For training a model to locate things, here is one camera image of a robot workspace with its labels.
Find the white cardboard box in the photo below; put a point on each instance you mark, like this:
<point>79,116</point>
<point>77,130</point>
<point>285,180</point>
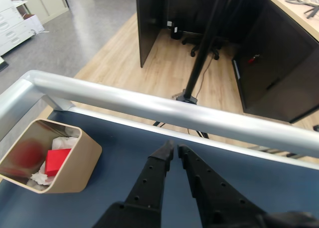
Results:
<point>35,24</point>

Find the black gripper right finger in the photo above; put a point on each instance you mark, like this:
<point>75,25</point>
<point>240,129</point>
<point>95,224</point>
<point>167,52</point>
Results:
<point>214,195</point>

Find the black office chair base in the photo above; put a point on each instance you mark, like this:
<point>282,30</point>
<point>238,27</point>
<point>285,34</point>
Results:
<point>214,47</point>

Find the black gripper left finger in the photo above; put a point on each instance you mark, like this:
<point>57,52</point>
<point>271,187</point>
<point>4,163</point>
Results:
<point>147,185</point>

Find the black waste bin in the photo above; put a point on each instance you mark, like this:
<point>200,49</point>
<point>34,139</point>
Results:
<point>176,32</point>

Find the small red object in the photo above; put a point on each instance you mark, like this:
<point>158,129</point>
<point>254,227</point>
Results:
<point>252,60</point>

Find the beige metal cabinet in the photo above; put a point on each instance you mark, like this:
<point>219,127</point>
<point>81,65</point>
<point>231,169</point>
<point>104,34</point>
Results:
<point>47,4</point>

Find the dark blue mat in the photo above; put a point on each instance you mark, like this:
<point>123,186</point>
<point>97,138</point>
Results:
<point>112,208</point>

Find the dark office desk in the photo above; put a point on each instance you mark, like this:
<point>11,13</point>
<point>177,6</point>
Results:
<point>274,76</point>

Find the white crumpled paper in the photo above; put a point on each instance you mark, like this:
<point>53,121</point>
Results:
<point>61,143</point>

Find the white drawer cabinet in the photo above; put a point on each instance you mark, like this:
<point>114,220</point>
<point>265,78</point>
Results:
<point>10,26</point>

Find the black tripod stand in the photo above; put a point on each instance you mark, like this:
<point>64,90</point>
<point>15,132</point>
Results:
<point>199,58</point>

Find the silver metal cart frame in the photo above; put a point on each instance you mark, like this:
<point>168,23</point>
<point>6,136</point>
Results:
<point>149,106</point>

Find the red cube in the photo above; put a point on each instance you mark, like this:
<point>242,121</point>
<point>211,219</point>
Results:
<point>56,162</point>

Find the beige rounded box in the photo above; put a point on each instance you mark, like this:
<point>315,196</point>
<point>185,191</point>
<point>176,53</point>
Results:
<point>82,163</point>

